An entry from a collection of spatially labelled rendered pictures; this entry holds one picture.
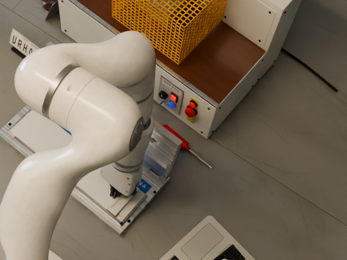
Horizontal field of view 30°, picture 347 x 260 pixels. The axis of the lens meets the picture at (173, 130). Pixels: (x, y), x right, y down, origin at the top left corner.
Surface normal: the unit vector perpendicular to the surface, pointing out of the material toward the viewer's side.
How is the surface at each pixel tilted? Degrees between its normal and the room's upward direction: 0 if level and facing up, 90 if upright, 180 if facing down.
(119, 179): 78
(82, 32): 90
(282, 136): 0
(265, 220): 0
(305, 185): 0
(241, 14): 90
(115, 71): 71
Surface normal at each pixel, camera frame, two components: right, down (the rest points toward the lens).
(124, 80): 0.22, 0.86
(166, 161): -0.59, 0.58
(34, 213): 0.19, 0.35
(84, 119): -0.30, 0.17
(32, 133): 0.08, -0.44
